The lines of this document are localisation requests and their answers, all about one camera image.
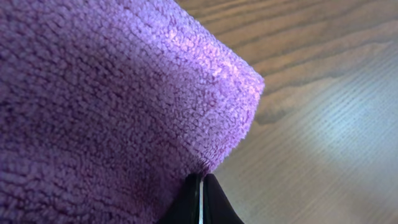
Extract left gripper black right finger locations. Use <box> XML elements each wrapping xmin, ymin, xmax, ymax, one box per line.
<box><xmin>203</xmin><ymin>174</ymin><xmax>244</xmax><ymax>224</ymax></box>

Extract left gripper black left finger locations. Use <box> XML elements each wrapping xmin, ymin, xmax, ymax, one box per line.
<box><xmin>157</xmin><ymin>174</ymin><xmax>201</xmax><ymax>224</ymax></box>

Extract purple microfiber cloth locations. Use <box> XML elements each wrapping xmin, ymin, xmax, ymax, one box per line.
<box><xmin>1</xmin><ymin>0</ymin><xmax>264</xmax><ymax>223</ymax></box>

